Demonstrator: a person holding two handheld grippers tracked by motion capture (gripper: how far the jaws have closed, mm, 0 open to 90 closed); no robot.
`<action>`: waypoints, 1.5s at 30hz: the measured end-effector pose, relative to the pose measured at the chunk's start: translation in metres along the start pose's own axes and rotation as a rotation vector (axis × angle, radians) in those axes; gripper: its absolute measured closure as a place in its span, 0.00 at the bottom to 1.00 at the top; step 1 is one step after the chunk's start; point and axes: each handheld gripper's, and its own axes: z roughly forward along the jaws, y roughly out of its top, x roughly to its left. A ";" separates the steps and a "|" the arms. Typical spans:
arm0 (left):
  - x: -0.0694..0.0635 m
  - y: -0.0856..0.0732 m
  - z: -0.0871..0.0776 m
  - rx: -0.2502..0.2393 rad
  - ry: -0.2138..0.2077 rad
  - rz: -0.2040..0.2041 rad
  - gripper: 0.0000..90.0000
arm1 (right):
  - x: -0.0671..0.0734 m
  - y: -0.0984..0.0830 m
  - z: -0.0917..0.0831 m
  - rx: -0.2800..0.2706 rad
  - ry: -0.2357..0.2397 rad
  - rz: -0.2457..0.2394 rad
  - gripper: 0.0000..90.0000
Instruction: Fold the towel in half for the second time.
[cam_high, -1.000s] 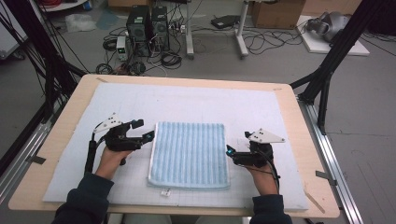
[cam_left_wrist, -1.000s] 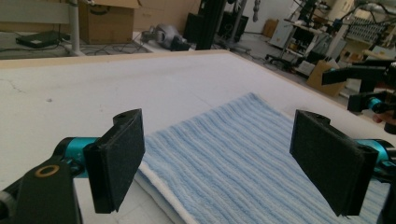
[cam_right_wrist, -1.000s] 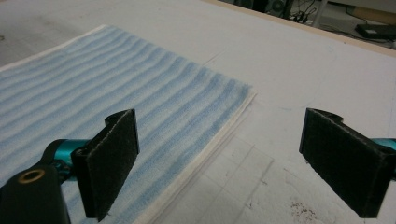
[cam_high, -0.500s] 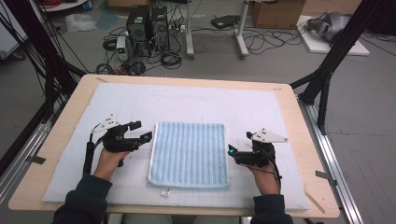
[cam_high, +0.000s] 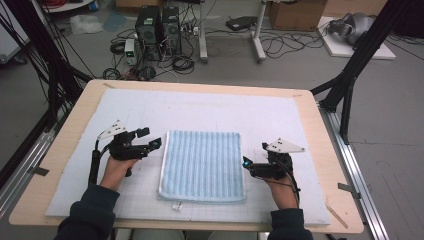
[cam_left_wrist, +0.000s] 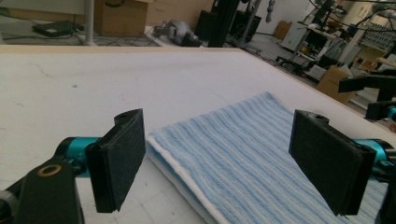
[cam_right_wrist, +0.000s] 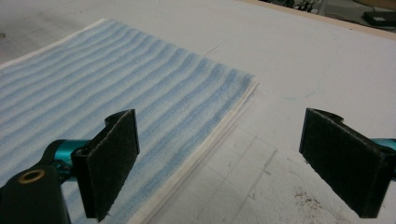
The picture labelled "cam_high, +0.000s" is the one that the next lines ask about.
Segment person's right hand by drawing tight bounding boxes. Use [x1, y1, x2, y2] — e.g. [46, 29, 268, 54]
[262, 172, 300, 211]

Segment black computer tower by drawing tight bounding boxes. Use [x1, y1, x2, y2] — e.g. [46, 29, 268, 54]
[161, 6, 183, 56]
[134, 5, 164, 62]

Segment black flat device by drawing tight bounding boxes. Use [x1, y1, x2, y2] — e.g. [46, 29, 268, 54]
[225, 15, 259, 32]

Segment large cardboard box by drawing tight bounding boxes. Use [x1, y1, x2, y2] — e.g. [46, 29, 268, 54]
[322, 0, 390, 18]

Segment person's left hand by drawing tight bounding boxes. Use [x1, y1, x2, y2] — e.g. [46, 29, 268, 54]
[99, 156, 140, 192]

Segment black tape strip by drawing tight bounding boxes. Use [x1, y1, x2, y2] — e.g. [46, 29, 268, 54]
[337, 182, 362, 201]
[27, 165, 51, 177]

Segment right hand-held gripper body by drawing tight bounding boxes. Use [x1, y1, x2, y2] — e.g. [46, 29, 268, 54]
[249, 137, 306, 181]

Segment grey headset device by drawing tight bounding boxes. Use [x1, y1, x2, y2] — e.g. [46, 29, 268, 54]
[327, 12, 376, 46]

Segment light blue striped towel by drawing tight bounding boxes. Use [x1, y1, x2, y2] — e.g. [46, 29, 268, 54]
[157, 129, 248, 212]

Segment thin wooden stick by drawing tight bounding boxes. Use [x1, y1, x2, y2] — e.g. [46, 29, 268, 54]
[325, 202, 350, 231]

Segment white power supply box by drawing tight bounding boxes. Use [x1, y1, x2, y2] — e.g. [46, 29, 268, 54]
[123, 37, 139, 66]

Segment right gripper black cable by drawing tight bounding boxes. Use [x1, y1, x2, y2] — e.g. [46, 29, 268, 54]
[275, 159, 301, 208]

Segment teal floor sheet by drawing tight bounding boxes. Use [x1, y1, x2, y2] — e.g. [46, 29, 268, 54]
[102, 11, 128, 33]

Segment black metal frame stand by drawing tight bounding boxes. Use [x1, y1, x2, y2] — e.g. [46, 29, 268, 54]
[0, 0, 95, 134]
[309, 0, 415, 145]

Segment brown cardboard box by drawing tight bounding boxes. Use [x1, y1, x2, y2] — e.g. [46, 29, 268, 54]
[268, 0, 328, 32]

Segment white foam mat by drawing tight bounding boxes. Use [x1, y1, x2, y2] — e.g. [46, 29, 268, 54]
[44, 87, 331, 226]

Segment clear plastic bag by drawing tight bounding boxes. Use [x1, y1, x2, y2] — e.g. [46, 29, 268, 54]
[69, 13, 105, 36]

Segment coiled black cable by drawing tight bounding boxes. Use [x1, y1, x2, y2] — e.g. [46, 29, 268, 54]
[109, 39, 127, 56]
[171, 54, 196, 75]

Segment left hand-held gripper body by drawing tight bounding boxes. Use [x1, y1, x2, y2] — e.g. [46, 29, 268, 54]
[97, 119, 151, 162]

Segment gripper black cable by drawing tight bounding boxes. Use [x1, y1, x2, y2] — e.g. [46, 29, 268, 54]
[275, 159, 301, 208]
[87, 139, 112, 187]

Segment white desk frame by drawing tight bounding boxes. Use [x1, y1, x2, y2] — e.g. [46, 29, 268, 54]
[197, 0, 268, 65]

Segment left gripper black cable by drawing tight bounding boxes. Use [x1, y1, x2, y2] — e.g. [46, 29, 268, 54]
[87, 139, 112, 187]

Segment aluminium rail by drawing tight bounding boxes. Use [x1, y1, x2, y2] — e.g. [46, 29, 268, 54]
[319, 105, 391, 240]
[0, 109, 68, 219]

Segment flat cardboard box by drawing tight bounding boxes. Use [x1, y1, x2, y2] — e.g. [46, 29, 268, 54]
[114, 0, 165, 9]

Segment white floor board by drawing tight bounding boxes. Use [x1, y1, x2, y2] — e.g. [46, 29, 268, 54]
[316, 16, 397, 61]

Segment loose black floor cables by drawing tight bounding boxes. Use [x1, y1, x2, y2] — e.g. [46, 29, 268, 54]
[259, 29, 330, 60]

